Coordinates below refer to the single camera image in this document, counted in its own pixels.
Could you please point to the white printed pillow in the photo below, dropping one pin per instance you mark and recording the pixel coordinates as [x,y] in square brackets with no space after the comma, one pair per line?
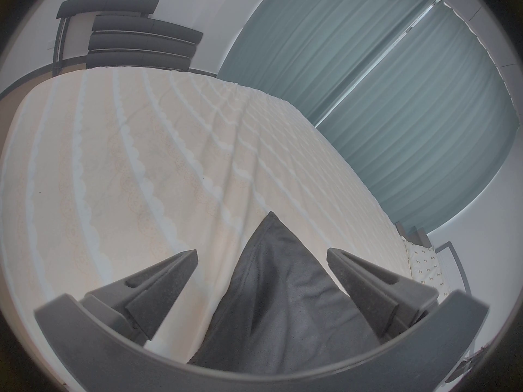
[427,266]

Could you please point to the dark dressing table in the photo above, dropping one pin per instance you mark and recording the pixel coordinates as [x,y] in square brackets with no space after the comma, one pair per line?
[106,4]

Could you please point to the bed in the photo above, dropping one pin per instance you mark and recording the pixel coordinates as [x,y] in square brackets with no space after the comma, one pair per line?
[143,157]

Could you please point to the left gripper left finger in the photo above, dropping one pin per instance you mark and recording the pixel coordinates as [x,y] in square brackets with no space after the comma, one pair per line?
[139,292]

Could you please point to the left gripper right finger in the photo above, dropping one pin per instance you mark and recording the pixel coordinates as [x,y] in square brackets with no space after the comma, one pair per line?
[380,292]

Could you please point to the grey bedside table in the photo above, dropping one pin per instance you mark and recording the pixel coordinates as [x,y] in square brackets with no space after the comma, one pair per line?
[412,235]

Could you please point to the dark chest of drawers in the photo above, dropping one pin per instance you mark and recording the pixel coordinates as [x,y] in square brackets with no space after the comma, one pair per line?
[143,43]

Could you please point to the blue-green curtain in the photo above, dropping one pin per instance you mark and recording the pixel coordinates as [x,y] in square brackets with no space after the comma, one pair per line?
[429,116]
[310,35]

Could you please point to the black T-shirt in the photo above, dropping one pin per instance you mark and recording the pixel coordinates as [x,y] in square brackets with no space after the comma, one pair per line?
[282,300]

